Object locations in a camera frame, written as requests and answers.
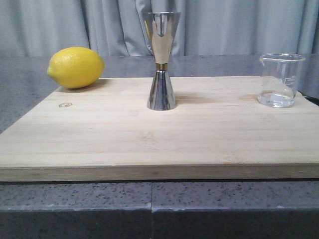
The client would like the grey curtain backdrop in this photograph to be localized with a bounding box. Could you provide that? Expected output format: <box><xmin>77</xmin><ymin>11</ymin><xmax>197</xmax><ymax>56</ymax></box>
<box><xmin>0</xmin><ymin>0</ymin><xmax>319</xmax><ymax>57</ymax></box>

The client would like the silver metal jigger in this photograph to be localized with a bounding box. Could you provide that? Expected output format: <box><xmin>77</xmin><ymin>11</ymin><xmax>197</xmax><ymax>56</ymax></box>
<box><xmin>143</xmin><ymin>12</ymin><xmax>180</xmax><ymax>111</ymax></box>

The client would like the light wooden cutting board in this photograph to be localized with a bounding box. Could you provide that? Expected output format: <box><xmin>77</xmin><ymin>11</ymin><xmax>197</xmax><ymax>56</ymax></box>
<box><xmin>0</xmin><ymin>76</ymin><xmax>319</xmax><ymax>182</ymax></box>

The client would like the black cutting board handle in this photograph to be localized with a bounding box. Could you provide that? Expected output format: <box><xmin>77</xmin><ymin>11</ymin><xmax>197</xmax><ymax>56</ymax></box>
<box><xmin>301</xmin><ymin>93</ymin><xmax>319</xmax><ymax>106</ymax></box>

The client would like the clear glass measuring beaker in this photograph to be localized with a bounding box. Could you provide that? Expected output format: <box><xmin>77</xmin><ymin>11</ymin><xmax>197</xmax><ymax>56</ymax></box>
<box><xmin>257</xmin><ymin>53</ymin><xmax>305</xmax><ymax>108</ymax></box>

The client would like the yellow lemon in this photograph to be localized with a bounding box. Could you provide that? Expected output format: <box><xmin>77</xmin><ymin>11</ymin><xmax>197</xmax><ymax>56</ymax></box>
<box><xmin>47</xmin><ymin>47</ymin><xmax>105</xmax><ymax>89</ymax></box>

